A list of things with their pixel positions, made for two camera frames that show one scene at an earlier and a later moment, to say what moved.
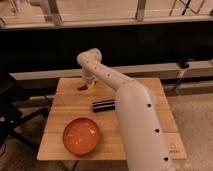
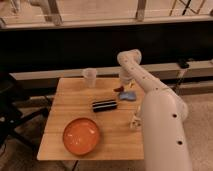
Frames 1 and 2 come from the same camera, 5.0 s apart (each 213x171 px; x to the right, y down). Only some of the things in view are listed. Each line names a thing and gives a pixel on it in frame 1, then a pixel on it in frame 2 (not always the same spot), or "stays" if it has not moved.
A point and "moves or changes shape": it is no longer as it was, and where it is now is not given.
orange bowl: (80, 136) stays
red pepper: (83, 88) moves or changes shape
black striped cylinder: (103, 106) stays
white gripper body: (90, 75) -> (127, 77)
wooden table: (66, 103) stays
